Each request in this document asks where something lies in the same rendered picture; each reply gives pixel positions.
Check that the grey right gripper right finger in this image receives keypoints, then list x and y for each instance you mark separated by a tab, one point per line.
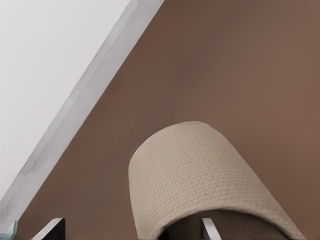
209	230

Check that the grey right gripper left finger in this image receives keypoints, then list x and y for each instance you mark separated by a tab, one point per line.
53	231

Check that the silver frame post foot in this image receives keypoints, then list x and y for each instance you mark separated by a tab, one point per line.
11	230

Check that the silver frame rail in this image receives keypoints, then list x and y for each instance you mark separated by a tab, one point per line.
75	100

